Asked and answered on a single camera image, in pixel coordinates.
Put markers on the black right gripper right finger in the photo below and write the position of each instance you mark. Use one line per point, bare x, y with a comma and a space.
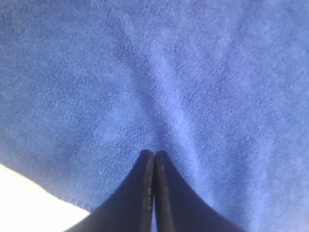
178, 208

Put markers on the blue towel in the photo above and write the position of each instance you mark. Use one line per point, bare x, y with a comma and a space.
222, 85

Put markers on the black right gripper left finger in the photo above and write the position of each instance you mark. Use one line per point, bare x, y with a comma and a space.
130, 207

